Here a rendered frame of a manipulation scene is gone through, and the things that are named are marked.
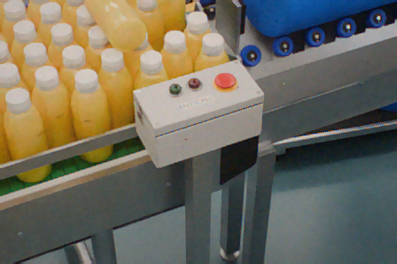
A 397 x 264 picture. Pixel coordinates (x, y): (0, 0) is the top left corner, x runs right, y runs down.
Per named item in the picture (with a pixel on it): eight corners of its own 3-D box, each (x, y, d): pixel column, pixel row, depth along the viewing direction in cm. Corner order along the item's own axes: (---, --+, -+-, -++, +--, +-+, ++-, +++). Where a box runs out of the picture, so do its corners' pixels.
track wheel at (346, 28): (354, 13, 164) (350, 14, 166) (336, 19, 162) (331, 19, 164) (360, 34, 164) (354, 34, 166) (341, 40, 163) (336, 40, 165)
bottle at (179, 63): (152, 112, 155) (148, 44, 143) (175, 95, 159) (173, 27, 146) (178, 128, 152) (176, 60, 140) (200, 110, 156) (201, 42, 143)
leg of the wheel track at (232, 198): (242, 258, 239) (252, 113, 194) (224, 264, 237) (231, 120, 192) (233, 244, 243) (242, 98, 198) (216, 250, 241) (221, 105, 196)
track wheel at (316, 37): (323, 23, 161) (319, 23, 163) (305, 28, 160) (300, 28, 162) (329, 43, 162) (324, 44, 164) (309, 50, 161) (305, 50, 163)
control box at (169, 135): (260, 135, 137) (265, 92, 130) (156, 169, 132) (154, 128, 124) (236, 99, 144) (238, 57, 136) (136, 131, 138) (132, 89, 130)
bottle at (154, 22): (149, 84, 161) (145, 17, 149) (128, 69, 165) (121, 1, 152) (173, 69, 165) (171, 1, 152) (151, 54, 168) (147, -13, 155)
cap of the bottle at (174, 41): (159, 45, 143) (159, 37, 142) (174, 34, 145) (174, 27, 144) (175, 54, 141) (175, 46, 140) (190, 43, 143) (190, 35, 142)
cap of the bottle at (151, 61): (138, 71, 138) (138, 63, 137) (143, 57, 141) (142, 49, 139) (160, 73, 138) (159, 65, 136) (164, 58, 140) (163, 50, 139)
